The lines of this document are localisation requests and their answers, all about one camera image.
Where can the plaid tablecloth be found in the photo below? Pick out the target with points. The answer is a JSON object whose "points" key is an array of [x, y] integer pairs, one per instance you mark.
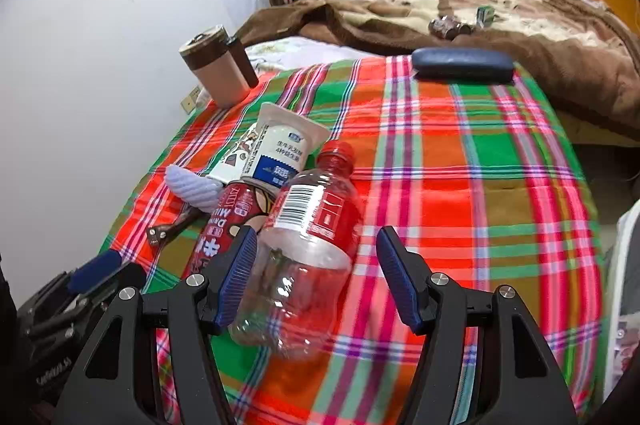
{"points": [[450, 185]]}

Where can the clear plastic bottle red label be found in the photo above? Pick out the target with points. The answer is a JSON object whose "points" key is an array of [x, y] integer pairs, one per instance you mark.
{"points": [[300, 265]]}

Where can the wall socket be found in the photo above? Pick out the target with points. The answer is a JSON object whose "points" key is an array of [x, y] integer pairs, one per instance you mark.
{"points": [[189, 104]]}

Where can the brown patterned blanket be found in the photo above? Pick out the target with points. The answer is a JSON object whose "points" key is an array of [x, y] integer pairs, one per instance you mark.
{"points": [[550, 55]]}

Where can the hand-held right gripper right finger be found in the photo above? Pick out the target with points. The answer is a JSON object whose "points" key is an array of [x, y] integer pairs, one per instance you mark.
{"points": [[400, 280]]}

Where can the white foam fruit net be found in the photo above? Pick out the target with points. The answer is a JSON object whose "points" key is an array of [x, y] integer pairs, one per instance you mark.
{"points": [[195, 190]]}

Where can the white bed sheet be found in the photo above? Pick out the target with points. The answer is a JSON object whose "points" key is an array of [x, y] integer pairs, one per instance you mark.
{"points": [[310, 50]]}

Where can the small green box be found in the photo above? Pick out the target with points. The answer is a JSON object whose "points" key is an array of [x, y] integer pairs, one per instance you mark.
{"points": [[485, 17]]}

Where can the beige mug with brown band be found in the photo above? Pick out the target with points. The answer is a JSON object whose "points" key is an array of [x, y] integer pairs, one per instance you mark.
{"points": [[215, 77]]}

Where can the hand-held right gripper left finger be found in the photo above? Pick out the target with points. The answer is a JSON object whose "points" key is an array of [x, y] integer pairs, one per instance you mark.
{"points": [[240, 275]]}

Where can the dark blue glasses case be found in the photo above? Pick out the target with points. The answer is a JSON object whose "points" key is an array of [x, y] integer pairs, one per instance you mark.
{"points": [[462, 65]]}

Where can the red milk drink can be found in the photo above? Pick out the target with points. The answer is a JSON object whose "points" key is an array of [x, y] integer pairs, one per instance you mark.
{"points": [[220, 230]]}

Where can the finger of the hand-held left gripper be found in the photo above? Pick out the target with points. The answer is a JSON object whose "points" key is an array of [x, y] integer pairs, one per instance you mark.
{"points": [[134, 276], [95, 272]]}

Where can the pack of small cans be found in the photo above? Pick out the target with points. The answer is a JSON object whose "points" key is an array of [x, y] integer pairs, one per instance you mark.
{"points": [[450, 28]]}

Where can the white yogurt bottle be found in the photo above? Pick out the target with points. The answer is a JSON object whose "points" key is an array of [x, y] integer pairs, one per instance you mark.
{"points": [[285, 150]]}

